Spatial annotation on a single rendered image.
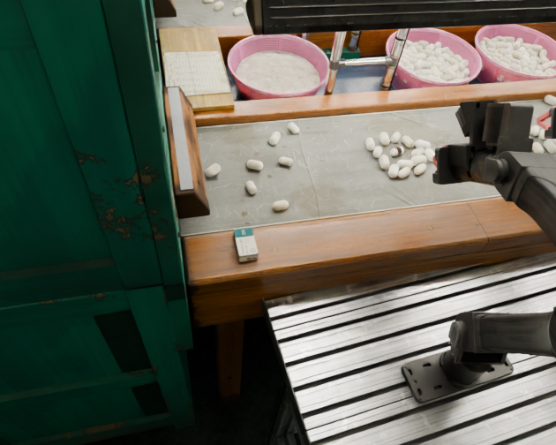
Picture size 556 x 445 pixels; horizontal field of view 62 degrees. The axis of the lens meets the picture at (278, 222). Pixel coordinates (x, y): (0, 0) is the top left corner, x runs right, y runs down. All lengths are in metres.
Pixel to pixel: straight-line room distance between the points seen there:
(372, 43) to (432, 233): 0.73
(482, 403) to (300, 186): 0.53
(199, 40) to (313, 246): 0.68
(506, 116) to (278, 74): 0.67
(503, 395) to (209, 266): 0.57
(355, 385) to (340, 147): 0.52
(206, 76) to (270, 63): 0.22
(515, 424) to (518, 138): 0.48
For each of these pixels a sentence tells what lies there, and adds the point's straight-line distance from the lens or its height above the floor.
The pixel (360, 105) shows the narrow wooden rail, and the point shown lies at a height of 0.76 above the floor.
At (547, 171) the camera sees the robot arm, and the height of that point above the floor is 1.06.
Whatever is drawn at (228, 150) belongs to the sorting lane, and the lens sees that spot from 1.05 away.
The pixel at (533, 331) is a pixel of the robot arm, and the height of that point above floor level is 0.95.
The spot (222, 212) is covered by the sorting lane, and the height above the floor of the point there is 0.74.
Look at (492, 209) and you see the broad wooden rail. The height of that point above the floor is 0.76.
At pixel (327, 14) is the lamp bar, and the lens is 0.85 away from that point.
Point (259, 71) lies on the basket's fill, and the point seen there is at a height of 0.73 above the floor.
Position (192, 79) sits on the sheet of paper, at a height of 0.78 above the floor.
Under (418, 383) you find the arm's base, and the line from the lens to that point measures 0.89.
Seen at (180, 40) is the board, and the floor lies 0.78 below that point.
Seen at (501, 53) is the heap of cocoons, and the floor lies 0.74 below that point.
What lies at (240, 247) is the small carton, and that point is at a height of 0.79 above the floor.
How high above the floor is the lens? 1.47
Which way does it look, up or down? 53 degrees down
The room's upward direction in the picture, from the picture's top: 8 degrees clockwise
